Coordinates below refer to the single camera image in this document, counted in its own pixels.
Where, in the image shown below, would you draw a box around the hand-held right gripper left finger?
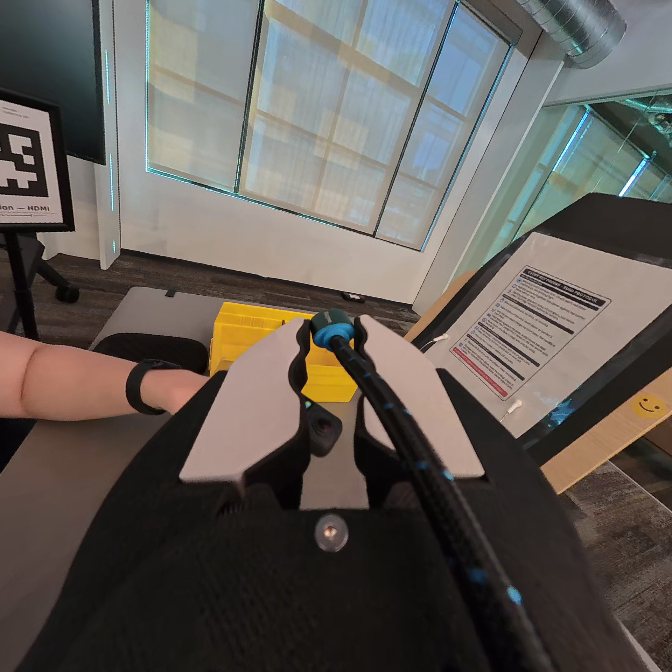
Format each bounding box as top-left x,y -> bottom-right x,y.
178,316 -> 312,486

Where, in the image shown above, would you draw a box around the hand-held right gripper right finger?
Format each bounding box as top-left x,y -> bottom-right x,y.
353,314 -> 485,481

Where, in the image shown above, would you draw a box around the black braided hdmi cable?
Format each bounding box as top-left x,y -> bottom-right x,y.
309,308 -> 560,672

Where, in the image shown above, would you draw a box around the person's left forearm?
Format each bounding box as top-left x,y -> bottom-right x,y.
0,331 -> 158,421

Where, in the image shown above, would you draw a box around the person's left hand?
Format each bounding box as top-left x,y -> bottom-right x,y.
157,370 -> 218,413

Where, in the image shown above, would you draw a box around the yellow plastic bin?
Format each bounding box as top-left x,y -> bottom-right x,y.
208,301 -> 359,403

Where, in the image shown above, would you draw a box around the black wrist band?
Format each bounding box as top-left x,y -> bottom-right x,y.
125,358 -> 182,417

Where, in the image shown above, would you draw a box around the black padded cushion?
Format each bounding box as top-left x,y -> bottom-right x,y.
92,332 -> 209,375

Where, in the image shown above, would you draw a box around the white instruction sheet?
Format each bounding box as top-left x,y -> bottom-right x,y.
422,232 -> 672,439

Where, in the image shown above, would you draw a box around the yellow smiley sticker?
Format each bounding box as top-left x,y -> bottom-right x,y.
631,393 -> 669,420

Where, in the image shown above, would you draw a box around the black display board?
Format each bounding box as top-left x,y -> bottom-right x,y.
412,192 -> 672,465

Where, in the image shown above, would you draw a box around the black wheeled sign stand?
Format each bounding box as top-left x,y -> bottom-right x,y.
0,231 -> 81,342

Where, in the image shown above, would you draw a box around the large gridded window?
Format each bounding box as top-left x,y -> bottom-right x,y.
146,0 -> 513,252

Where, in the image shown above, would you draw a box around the black framed marker sign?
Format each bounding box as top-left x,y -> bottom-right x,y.
0,86 -> 76,233

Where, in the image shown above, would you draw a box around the silver spiral air duct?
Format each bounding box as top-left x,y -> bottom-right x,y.
517,0 -> 628,70

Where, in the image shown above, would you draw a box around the dark wall screen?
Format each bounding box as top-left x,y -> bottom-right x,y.
0,0 -> 107,165

